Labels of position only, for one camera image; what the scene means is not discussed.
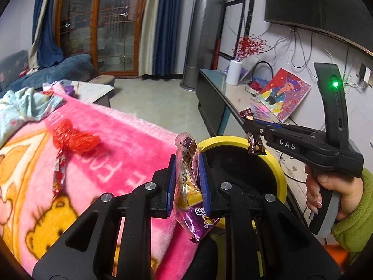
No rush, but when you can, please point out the person's right forearm green sleeve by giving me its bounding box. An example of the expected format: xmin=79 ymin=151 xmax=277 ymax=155
xmin=331 ymin=168 xmax=373 ymax=254

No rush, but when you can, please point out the pink printed blanket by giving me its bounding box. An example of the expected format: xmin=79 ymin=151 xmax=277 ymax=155
xmin=0 ymin=82 xmax=225 ymax=280

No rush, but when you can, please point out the blue and beige curtain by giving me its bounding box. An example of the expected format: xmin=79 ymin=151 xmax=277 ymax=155
xmin=28 ymin=0 xmax=65 ymax=71

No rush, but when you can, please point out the person's right hand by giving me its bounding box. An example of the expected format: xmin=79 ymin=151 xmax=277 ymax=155
xmin=304 ymin=163 xmax=365 ymax=221

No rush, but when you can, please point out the red white candy wrapper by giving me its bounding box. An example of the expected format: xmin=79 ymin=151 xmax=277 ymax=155
xmin=52 ymin=149 xmax=67 ymax=196

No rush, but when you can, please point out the dark television cabinet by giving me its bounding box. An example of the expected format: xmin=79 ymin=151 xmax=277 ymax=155
xmin=195 ymin=68 xmax=313 ymax=223

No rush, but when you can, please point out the black wall television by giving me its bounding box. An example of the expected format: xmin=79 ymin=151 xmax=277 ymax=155
xmin=264 ymin=0 xmax=373 ymax=56

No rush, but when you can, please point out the grey standing air conditioner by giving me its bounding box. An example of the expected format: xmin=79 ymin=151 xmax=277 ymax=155
xmin=179 ymin=0 xmax=231 ymax=91

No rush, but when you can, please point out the black cable loop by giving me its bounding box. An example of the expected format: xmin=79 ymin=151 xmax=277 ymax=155
xmin=252 ymin=61 xmax=275 ymax=86

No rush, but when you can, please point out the red crumpled wrapper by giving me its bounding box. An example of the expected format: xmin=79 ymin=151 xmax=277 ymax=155
xmin=52 ymin=119 xmax=100 ymax=154

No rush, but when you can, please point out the white coffee table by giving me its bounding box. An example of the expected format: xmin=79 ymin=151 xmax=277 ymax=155
xmin=73 ymin=80 xmax=115 ymax=108

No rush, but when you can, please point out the colourful figure painting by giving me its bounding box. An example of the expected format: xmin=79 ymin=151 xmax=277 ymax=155
xmin=258 ymin=68 xmax=312 ymax=123

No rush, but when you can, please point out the blue sofa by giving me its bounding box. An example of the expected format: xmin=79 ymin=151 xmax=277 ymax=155
xmin=0 ymin=49 xmax=94 ymax=94

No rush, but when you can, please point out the white vase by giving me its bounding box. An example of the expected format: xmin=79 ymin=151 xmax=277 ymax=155
xmin=227 ymin=59 xmax=242 ymax=87

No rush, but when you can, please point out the yellow black bin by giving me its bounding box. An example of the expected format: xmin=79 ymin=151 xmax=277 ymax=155
xmin=197 ymin=136 xmax=288 ymax=231

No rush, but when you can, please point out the brown candy wrapper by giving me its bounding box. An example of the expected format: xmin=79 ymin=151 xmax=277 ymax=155
xmin=239 ymin=108 xmax=267 ymax=156

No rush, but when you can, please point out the black wall frame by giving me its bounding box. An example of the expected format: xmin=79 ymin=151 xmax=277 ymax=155
xmin=218 ymin=0 xmax=248 ymax=60

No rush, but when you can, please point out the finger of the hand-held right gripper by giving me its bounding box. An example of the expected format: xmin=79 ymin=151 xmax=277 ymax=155
xmin=243 ymin=118 xmax=282 ymax=144

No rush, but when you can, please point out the clear purple snack wrapper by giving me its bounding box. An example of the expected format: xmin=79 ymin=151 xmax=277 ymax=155
xmin=173 ymin=132 xmax=221 ymax=243

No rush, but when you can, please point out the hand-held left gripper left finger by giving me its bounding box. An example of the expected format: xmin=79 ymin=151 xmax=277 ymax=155
xmin=32 ymin=153 xmax=177 ymax=280

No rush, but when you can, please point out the wooden glass door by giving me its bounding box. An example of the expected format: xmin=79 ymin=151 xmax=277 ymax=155
xmin=55 ymin=0 xmax=152 ymax=77

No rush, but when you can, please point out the light blue patterned cloth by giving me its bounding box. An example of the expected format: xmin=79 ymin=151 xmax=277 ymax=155
xmin=0 ymin=87 xmax=66 ymax=146

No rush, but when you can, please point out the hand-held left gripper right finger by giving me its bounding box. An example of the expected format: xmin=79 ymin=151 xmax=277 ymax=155
xmin=198 ymin=152 xmax=341 ymax=280

